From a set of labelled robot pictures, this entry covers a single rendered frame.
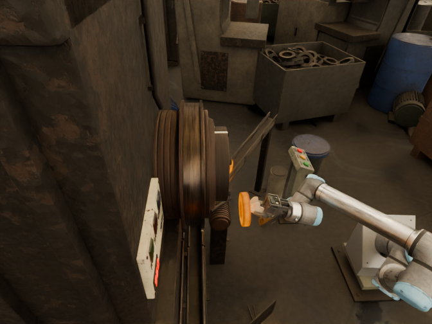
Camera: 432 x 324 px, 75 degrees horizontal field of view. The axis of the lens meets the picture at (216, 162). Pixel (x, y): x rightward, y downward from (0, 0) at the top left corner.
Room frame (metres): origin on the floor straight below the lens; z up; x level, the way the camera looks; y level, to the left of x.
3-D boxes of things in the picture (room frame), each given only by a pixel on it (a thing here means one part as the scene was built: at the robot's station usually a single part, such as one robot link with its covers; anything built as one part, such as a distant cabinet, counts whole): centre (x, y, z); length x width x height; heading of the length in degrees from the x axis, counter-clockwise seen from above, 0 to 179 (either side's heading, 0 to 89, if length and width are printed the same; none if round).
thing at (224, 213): (1.15, -0.03, 0.27); 0.22 x 0.13 x 0.53; 4
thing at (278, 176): (1.49, -0.44, 0.26); 0.12 x 0.12 x 0.52
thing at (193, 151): (0.81, 0.08, 1.11); 0.47 x 0.06 x 0.47; 4
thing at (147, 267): (0.46, 0.16, 1.15); 0.26 x 0.02 x 0.18; 4
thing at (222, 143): (0.81, -0.02, 1.11); 0.28 x 0.06 x 0.28; 4
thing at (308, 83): (3.35, -1.01, 0.39); 1.03 x 0.83 x 0.77; 109
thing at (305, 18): (5.04, -1.43, 0.55); 1.10 x 0.53 x 1.10; 24
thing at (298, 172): (1.54, -0.60, 0.31); 0.24 x 0.16 x 0.62; 4
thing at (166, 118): (0.80, 0.16, 1.11); 0.47 x 0.10 x 0.47; 4
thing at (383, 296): (1.05, -1.09, 0.04); 0.40 x 0.40 x 0.08; 4
